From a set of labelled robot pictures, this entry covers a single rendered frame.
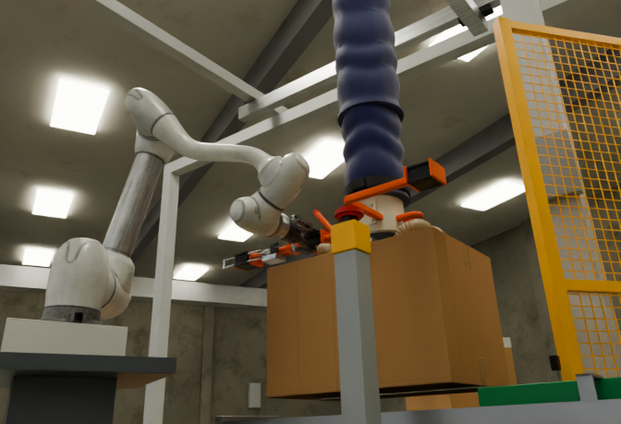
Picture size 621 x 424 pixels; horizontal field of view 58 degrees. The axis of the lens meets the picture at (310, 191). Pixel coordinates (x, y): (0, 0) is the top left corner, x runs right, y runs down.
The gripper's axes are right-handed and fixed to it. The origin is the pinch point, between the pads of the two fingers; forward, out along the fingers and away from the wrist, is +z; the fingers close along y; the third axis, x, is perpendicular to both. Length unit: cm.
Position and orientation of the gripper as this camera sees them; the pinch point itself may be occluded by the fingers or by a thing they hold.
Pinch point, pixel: (318, 242)
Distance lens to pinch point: 203.5
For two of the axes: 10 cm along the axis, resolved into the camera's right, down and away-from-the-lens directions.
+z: 6.1, 3.1, 7.3
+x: 7.9, -2.6, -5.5
